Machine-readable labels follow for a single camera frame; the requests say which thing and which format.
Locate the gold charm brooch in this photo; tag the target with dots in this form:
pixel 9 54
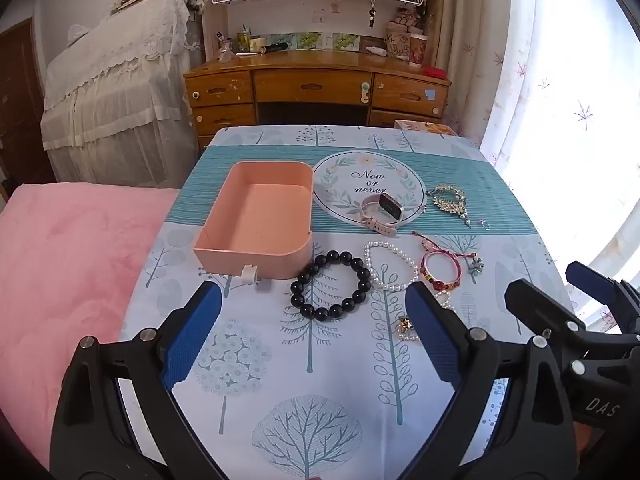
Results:
pixel 404 329

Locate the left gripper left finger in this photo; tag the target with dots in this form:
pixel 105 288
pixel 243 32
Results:
pixel 185 331

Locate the orange magazine stack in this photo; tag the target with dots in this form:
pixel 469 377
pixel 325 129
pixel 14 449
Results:
pixel 427 127

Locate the pink plastic tray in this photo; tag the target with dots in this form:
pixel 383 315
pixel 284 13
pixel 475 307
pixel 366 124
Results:
pixel 259 227

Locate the silver flower earring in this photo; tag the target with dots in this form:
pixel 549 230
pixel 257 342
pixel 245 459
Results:
pixel 476 267

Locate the silver ring pink stone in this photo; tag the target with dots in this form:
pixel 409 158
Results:
pixel 484 224

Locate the red cup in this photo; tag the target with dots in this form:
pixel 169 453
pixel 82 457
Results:
pixel 417 49

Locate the floral window curtain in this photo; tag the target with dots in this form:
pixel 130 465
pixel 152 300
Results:
pixel 549 92

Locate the patterned paper bag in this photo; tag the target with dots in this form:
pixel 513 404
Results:
pixel 397 41

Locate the brown wooden door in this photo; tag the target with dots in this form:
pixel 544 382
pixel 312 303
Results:
pixel 23 158

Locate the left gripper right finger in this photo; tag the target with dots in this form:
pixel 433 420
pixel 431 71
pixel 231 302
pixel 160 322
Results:
pixel 428 319

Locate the pink fluffy blanket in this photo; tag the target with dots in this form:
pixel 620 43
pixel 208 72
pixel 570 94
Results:
pixel 71 254

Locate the red pouch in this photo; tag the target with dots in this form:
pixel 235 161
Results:
pixel 434 72

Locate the wooden desk with drawers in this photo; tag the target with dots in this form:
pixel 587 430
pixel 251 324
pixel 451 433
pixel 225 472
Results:
pixel 311 87

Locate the wooden bookshelf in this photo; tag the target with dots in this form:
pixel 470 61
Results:
pixel 319 25

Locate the pink smart watch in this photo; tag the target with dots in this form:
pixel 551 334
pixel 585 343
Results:
pixel 382 214

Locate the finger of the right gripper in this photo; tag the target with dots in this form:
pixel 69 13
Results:
pixel 541 314
pixel 617 296

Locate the lace covered piano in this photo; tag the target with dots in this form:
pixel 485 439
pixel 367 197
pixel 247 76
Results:
pixel 115 106

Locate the tree pattern tablecloth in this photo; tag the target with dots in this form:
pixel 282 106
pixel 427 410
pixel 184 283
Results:
pixel 306 378

